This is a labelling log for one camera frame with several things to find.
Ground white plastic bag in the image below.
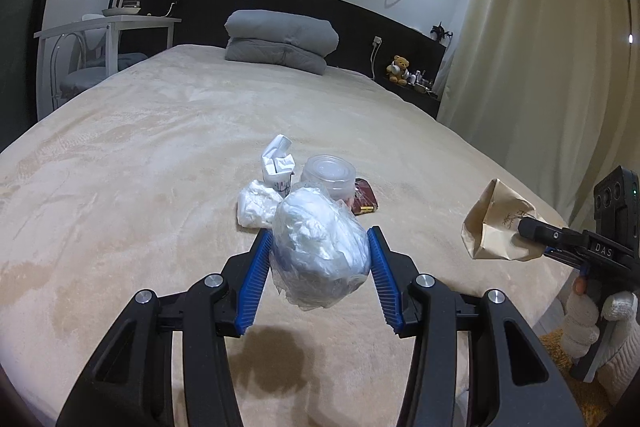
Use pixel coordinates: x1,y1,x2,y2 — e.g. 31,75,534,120
270,185,371,311

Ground maroon tissue pack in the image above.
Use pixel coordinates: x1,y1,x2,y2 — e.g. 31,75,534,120
352,178,378,216

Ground brown paper bag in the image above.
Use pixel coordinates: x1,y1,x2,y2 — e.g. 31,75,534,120
461,179,544,262

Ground white printed snack wrapper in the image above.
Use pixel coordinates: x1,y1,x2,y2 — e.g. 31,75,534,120
260,134,295,197

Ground right hand in white glove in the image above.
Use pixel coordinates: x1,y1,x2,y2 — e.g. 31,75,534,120
561,277,639,405

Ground crumpled white tissue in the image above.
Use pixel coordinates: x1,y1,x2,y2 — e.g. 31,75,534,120
236,180,283,229

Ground clear plastic cup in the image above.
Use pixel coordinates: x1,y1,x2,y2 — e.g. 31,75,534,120
300,154,356,205

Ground beige plush bed blanket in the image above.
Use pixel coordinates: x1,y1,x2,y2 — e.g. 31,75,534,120
1,46,570,426

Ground cream curtain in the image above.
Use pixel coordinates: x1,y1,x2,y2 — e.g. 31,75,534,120
438,0,639,228

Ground black nightstand with small items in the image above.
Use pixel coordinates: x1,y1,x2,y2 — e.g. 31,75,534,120
383,74,440,119

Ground brown teddy bear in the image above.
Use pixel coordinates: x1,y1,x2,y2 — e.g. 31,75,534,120
386,55,410,86

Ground black headboard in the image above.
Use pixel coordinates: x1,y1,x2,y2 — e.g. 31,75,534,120
109,0,449,118

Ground lower grey pillow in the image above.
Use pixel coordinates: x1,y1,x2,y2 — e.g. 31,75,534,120
224,38,326,76

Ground grey pillow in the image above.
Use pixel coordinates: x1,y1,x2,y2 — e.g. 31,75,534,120
224,38,326,76
224,10,340,57

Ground black figurine on headboard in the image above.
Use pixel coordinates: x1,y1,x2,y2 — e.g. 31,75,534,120
430,23,454,43

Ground upper grey pillow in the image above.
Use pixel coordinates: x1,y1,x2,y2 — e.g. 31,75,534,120
224,10,340,57

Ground white metal chair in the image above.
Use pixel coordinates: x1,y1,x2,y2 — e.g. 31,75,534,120
48,13,149,105

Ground white side table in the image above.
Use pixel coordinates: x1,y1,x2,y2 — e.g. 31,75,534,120
34,13,180,118

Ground white appliance on table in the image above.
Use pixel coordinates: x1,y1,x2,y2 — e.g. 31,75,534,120
102,0,141,16

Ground white charger with cable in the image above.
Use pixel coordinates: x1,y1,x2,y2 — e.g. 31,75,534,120
370,36,382,80

